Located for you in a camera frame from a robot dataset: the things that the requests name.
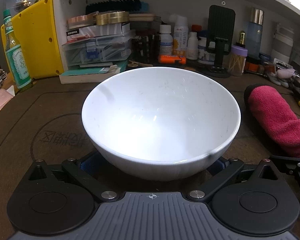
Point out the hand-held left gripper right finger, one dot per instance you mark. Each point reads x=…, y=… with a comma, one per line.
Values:
x=218, y=166

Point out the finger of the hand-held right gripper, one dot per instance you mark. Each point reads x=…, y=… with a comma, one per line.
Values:
x=298, y=170

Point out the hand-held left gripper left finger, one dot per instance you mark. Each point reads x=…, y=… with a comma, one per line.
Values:
x=86, y=166

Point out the pink terry cloth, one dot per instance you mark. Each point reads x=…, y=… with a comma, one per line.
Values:
x=272, y=115

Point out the white ceramic bowl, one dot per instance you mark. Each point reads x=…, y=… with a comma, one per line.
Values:
x=160, y=120

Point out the brown desk mat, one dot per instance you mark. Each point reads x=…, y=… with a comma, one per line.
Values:
x=52, y=120

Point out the teal book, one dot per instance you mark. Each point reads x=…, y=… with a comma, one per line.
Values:
x=90, y=73

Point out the orange jar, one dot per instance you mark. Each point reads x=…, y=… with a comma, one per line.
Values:
x=252, y=66

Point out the purple-lidded toothpick jar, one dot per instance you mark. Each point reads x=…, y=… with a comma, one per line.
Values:
x=236, y=60

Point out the pink box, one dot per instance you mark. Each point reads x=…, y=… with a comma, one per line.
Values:
x=2, y=97

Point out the gold hair clip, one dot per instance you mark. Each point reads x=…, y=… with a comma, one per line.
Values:
x=140, y=64

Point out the clear plastic storage box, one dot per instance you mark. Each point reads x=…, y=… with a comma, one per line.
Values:
x=97, y=51

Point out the orange plastic tool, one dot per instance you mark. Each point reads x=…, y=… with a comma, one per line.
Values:
x=171, y=59

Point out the small white red-capped bottle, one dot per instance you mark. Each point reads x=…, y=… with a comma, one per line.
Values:
x=192, y=47

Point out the green glass bottle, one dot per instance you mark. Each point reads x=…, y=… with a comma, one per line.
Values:
x=16, y=62

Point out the white ribbed cup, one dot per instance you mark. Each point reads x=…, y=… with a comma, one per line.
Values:
x=281, y=45

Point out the small gold-capped perfume bottle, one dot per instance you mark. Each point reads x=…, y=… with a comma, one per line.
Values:
x=241, y=41

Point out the row of dark vials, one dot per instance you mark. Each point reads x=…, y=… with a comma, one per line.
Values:
x=145, y=48

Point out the blue glass bottle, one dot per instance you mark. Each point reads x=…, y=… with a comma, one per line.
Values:
x=255, y=37

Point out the yellow plastic case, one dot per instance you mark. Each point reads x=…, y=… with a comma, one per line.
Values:
x=35, y=42

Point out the white spray can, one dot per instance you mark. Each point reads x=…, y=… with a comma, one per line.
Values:
x=180, y=37

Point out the white bottle with blue label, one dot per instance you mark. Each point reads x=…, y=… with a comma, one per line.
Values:
x=165, y=42

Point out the white striped cardboard box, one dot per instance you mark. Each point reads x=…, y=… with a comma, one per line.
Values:
x=100, y=31

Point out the black phone stand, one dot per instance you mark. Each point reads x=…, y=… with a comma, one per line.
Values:
x=221, y=22

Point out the copper tape roll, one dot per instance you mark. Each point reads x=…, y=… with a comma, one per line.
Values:
x=80, y=21

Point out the gold tape roll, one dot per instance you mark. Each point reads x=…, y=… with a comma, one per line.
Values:
x=112, y=18

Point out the black bristle brush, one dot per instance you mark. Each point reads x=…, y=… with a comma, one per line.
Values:
x=112, y=5

